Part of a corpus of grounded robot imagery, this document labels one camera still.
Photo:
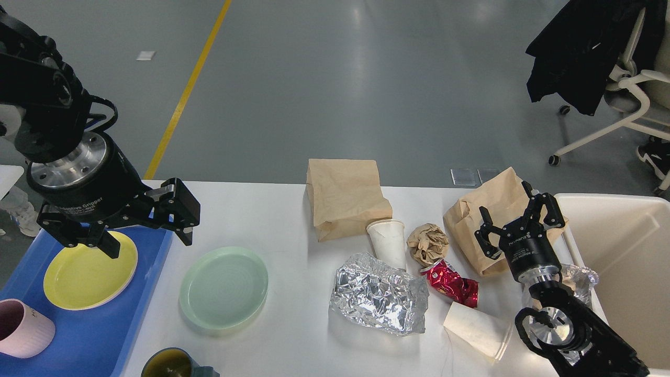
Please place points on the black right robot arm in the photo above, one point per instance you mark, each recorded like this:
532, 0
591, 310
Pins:
609, 355

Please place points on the dark teal mug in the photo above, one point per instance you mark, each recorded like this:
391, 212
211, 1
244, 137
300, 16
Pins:
175, 362

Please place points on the beige plastic bin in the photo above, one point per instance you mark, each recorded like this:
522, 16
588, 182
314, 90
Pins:
625, 239

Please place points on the white office chair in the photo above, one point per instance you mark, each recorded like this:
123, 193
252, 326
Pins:
641, 98

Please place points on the pink mug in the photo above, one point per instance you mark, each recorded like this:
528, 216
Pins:
24, 331

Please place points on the upright white paper cup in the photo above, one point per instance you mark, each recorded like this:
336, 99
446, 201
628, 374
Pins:
387, 237

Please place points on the crumpled brown paper ball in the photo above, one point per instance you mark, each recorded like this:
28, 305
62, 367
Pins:
427, 244

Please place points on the crumpled aluminium foil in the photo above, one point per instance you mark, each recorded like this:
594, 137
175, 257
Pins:
371, 293

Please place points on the white side table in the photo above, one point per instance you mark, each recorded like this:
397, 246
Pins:
9, 175

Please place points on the yellow plate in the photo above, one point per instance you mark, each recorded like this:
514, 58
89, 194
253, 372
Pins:
82, 277

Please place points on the person in white sneakers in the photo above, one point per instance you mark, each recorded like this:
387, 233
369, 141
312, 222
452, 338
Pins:
17, 205

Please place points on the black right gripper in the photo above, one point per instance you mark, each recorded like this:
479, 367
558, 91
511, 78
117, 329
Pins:
523, 241

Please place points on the foil with brown paper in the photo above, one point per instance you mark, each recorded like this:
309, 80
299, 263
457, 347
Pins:
581, 280

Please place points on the lying white paper cup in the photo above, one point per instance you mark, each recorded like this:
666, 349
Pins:
487, 334

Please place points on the blue plastic tray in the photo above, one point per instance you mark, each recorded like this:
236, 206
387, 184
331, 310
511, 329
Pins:
92, 342

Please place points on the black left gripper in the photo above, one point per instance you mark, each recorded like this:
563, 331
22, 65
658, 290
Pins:
95, 184

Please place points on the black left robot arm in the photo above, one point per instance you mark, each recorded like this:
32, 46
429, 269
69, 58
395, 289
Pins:
58, 108

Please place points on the flat brown paper bag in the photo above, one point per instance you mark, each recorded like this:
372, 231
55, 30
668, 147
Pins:
345, 197

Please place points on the crushed red can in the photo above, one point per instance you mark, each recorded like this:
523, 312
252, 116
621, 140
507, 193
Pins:
444, 279

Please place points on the crumpled brown paper bag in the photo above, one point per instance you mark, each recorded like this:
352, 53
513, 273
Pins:
506, 201

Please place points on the green plate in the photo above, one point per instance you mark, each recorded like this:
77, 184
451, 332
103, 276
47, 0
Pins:
224, 288

